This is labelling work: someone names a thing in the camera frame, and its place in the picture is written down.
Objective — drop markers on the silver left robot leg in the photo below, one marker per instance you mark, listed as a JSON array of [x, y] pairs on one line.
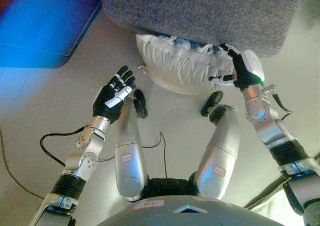
[[130, 145]]

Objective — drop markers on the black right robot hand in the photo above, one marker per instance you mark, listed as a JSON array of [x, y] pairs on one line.
[[243, 70]]

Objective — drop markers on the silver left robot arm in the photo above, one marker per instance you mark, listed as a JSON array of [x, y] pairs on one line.
[[85, 158]]

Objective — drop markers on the cream fringed pillow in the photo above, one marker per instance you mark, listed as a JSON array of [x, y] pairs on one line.
[[180, 68]]

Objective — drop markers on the grey robot torso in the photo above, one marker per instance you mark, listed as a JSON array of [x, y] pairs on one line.
[[190, 218]]

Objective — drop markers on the silver right robot leg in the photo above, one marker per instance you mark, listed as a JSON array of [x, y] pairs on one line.
[[222, 148]]

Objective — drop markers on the silver robot leg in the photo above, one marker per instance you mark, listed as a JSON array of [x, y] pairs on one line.
[[222, 148], [130, 145]]

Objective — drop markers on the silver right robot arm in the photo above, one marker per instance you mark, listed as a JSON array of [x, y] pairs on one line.
[[275, 133]]

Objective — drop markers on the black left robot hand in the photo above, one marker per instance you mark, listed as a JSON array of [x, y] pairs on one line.
[[107, 100]]

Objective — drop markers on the cream bed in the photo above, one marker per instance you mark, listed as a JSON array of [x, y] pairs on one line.
[[272, 207]]

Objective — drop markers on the grey fabric armchair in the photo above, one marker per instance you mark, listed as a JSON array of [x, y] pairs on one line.
[[200, 13]]

